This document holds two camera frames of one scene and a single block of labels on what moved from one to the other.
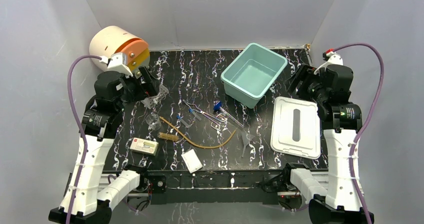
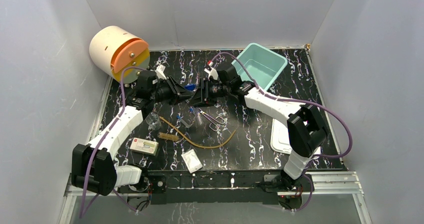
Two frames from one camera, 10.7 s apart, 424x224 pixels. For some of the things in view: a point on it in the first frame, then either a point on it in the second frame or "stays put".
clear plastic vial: x=153 y=121 stays put
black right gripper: x=305 y=73 to x=204 y=98
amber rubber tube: x=192 y=142 stays put
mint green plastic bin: x=252 y=74 stays put
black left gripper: x=145 y=79 to x=174 y=90
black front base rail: x=259 y=188 stays put
